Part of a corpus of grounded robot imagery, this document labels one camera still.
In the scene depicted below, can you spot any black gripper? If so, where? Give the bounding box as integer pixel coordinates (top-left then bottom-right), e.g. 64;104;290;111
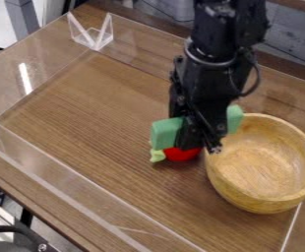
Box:
169;45;260;154

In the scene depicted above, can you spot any green foam block stick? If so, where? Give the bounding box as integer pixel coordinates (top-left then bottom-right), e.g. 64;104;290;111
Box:
149;105;244;150

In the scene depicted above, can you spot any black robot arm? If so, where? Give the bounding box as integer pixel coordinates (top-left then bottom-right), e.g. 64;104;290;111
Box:
169;0;268;153

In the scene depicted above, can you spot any brown wooden bowl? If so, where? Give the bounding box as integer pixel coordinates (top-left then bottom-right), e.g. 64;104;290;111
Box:
204;113;305;215

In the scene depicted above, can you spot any red plush strawberry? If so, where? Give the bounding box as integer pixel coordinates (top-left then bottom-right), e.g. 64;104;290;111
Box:
149;148;200;162

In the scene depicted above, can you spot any black clamp under table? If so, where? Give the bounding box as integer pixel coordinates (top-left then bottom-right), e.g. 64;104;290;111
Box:
12;220;60;252

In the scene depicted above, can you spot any clear acrylic corner bracket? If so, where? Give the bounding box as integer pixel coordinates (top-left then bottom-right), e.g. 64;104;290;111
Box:
66;12;115;51

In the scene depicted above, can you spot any black cable at left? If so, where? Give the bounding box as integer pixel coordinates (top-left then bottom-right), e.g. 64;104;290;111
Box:
0;223;34;252

